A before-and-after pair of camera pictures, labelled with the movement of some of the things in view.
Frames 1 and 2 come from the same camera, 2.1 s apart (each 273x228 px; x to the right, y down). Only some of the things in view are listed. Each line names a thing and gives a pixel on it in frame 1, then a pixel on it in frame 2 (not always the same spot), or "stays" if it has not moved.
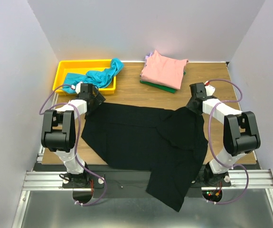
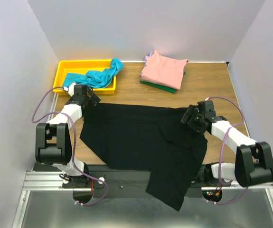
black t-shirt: [170, 145] stays
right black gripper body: [192, 106] to [188, 115]
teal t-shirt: [102, 78] stays
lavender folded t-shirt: [146, 57] stays
